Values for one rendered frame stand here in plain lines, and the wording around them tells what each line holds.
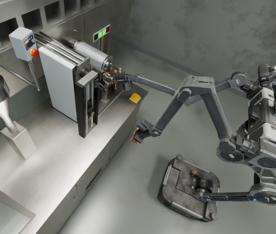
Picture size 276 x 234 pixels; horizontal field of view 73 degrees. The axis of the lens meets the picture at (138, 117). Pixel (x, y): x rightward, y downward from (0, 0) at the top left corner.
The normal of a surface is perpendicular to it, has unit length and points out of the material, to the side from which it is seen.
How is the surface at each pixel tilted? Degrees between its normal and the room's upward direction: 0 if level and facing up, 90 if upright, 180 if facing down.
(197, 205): 0
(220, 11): 90
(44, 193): 0
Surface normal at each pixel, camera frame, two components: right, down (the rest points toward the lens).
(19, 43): -0.23, 0.76
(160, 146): 0.21, -0.57
